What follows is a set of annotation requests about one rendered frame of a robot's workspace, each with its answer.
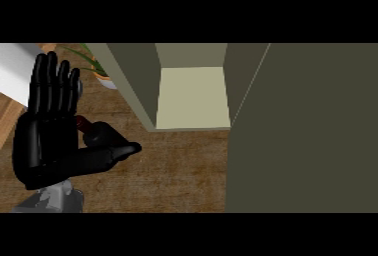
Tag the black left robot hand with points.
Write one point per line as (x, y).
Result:
(46, 143)

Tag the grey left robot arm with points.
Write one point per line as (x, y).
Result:
(53, 200)

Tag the dark wine bottle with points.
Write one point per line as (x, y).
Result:
(100, 133)

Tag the olive open cabinet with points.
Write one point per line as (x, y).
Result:
(189, 96)

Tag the olive cabinet door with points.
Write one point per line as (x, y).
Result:
(303, 130)

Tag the white appliance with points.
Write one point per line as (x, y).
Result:
(16, 70)

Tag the potted green plant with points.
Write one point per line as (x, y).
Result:
(96, 68)

